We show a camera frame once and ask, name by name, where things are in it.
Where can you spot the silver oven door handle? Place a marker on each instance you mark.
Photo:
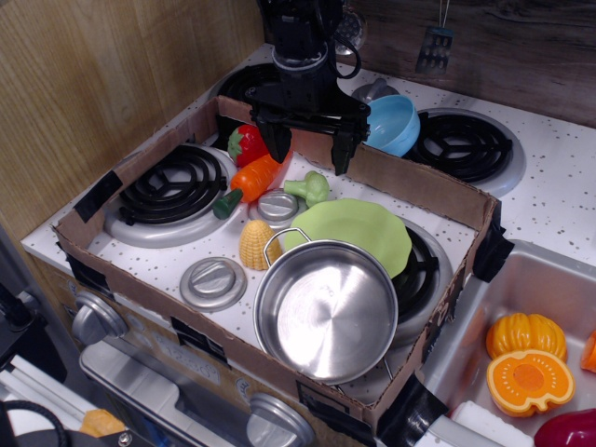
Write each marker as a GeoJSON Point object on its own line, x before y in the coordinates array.
{"type": "Point", "coordinates": [161, 404]}

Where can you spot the whole orange toy pumpkin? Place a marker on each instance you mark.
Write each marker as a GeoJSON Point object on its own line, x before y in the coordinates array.
{"type": "Point", "coordinates": [520, 332]}

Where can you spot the hanging silver slotted spoon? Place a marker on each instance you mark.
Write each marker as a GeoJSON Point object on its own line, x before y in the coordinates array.
{"type": "Point", "coordinates": [351, 32]}

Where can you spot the orange toy carrot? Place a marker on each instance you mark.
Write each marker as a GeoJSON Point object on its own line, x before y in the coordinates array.
{"type": "Point", "coordinates": [249, 184]}

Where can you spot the front left black burner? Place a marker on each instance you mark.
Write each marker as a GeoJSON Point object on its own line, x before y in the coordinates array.
{"type": "Point", "coordinates": [171, 203]}

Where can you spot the right silver oven knob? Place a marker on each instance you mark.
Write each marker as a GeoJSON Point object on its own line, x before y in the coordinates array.
{"type": "Point", "coordinates": [274, 423]}

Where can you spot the back grey stove knob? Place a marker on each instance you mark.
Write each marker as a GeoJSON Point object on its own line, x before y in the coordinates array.
{"type": "Point", "coordinates": [379, 88]}

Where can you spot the hanging grey spatula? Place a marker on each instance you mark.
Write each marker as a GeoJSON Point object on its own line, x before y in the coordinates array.
{"type": "Point", "coordinates": [435, 51]}

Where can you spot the upper grey stove knob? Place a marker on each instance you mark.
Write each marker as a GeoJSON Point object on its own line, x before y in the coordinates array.
{"type": "Point", "coordinates": [277, 208]}

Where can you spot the yellow toy corn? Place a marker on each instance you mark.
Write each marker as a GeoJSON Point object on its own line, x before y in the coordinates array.
{"type": "Point", "coordinates": [258, 247]}

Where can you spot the red toy strawberry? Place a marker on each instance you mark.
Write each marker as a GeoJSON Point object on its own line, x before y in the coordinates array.
{"type": "Point", "coordinates": [246, 145]}

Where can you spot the green toy broccoli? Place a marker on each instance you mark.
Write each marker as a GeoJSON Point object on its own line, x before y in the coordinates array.
{"type": "Point", "coordinates": [313, 188]}

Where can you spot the metal sink basin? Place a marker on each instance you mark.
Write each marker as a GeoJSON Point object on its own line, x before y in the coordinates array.
{"type": "Point", "coordinates": [533, 280]}

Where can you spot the left silver oven knob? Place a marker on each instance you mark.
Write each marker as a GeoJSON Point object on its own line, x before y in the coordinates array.
{"type": "Point", "coordinates": [95, 320]}

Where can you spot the light green plate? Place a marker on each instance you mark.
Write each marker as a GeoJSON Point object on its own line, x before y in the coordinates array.
{"type": "Point", "coordinates": [364, 224]}

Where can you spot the silver oven knob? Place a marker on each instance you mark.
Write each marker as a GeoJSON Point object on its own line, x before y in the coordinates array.
{"type": "Point", "coordinates": [95, 320]}
{"type": "Point", "coordinates": [274, 423]}

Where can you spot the steel pot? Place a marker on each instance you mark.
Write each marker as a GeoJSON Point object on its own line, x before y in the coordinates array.
{"type": "Point", "coordinates": [327, 309]}

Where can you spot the back left black burner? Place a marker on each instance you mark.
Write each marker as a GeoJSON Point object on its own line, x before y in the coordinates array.
{"type": "Point", "coordinates": [236, 85]}

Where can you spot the grey stove knob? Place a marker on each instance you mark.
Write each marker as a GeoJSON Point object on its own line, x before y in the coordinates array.
{"type": "Point", "coordinates": [213, 284]}
{"type": "Point", "coordinates": [277, 208]}
{"type": "Point", "coordinates": [379, 88]}

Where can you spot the black burner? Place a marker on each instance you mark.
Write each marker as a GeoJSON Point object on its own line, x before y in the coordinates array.
{"type": "Point", "coordinates": [420, 285]}
{"type": "Point", "coordinates": [236, 85]}
{"type": "Point", "coordinates": [171, 203]}
{"type": "Point", "coordinates": [471, 147]}

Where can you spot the light blue bowl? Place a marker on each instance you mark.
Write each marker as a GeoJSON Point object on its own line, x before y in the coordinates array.
{"type": "Point", "coordinates": [394, 125]}

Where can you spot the halved orange toy pumpkin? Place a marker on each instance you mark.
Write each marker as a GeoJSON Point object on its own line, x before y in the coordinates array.
{"type": "Point", "coordinates": [523, 383]}

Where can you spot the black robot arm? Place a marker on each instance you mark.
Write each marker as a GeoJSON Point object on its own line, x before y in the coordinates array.
{"type": "Point", "coordinates": [304, 36]}

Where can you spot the dark red toy vegetable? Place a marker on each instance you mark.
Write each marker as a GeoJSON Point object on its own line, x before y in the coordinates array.
{"type": "Point", "coordinates": [568, 429]}

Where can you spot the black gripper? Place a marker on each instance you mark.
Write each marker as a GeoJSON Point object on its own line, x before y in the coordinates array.
{"type": "Point", "coordinates": [312, 102]}

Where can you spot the front right black burner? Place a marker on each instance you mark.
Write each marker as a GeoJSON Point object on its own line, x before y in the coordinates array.
{"type": "Point", "coordinates": [420, 285]}

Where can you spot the lower grey stove knob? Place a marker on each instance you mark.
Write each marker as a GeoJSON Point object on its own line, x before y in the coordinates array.
{"type": "Point", "coordinates": [213, 284]}

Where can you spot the back right black burner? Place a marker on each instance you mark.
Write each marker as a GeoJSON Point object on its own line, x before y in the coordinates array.
{"type": "Point", "coordinates": [471, 147]}

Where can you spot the orange toy at edge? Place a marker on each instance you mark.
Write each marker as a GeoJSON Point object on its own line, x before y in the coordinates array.
{"type": "Point", "coordinates": [588, 356]}

